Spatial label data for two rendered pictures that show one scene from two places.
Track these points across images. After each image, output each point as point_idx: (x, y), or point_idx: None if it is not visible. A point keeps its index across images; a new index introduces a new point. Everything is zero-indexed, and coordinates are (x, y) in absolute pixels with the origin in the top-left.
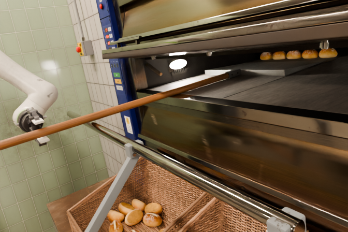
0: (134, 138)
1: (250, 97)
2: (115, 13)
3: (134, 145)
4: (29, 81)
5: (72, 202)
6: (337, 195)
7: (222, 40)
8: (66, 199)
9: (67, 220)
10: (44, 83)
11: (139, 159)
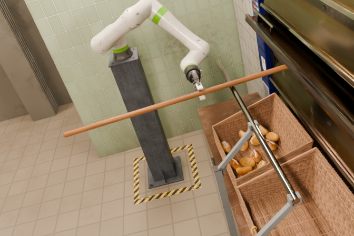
0: (267, 76)
1: None
2: None
3: (252, 126)
4: (191, 41)
5: (215, 112)
6: None
7: (309, 87)
8: (210, 108)
9: (211, 127)
10: (200, 43)
11: (267, 97)
